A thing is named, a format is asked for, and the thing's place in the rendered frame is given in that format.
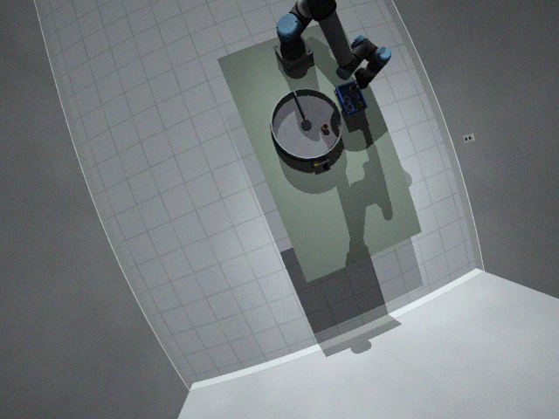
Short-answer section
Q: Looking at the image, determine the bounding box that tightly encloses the blue crate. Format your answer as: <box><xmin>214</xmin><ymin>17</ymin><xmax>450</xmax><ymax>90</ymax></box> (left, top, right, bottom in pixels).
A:
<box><xmin>334</xmin><ymin>80</ymin><xmax>368</xmax><ymax>117</ymax></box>

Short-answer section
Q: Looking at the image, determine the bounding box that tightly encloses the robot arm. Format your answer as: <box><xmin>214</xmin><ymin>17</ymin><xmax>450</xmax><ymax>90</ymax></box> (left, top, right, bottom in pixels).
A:
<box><xmin>276</xmin><ymin>0</ymin><xmax>391</xmax><ymax>80</ymax></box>

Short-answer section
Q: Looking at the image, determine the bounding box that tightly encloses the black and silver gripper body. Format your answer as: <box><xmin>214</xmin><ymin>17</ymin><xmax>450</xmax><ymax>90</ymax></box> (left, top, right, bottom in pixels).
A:
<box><xmin>354</xmin><ymin>64</ymin><xmax>378</xmax><ymax>89</ymax></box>

